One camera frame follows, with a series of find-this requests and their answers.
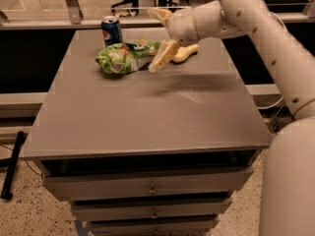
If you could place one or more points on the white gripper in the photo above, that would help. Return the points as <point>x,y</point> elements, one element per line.
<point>181,26</point>

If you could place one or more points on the green rice chip bag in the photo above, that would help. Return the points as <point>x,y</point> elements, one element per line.
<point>125,58</point>

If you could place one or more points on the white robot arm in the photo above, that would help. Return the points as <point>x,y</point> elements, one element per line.
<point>288,193</point>

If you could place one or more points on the blue pepsi can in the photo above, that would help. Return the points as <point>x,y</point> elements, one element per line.
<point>111,30</point>

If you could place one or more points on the yellow sponge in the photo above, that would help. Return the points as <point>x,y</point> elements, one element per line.
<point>184,53</point>

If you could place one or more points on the grey drawer cabinet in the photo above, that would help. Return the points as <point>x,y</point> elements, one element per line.
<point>147,153</point>

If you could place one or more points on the black bar on floor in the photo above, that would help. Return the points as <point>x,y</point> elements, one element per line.
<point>10,164</point>

